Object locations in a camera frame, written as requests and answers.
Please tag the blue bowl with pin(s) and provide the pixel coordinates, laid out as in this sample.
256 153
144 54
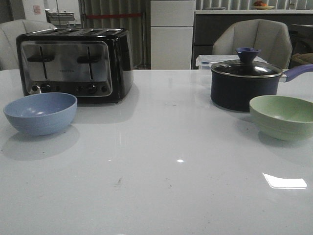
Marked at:
41 114

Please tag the green bowl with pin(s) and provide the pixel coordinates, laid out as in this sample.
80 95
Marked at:
283 117

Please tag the clear plastic food container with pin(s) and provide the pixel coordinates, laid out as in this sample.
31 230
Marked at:
204 62

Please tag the black and steel toaster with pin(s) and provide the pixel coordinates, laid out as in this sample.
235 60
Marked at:
95 65

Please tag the dark blue saucepan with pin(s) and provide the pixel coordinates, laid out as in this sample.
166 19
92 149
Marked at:
235 93

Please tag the white refrigerator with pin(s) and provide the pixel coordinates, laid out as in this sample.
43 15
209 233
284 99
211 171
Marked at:
172 24

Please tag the glass pot lid blue knob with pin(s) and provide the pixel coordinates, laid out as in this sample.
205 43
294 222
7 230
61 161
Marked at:
246 66

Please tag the dark kitchen counter cabinet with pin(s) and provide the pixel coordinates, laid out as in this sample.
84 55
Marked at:
209 25

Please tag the grey chair right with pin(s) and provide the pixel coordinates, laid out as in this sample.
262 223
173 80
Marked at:
270 37

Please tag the grey chair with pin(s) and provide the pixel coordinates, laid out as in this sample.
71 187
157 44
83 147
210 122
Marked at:
9 31
270 37

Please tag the fruit plate on counter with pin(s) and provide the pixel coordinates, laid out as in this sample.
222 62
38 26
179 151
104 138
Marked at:
260 5

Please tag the brown cushion at right edge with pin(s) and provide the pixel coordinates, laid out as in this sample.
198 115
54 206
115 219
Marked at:
301 59

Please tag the grey chair left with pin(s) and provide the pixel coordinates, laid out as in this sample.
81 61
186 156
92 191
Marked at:
9 31

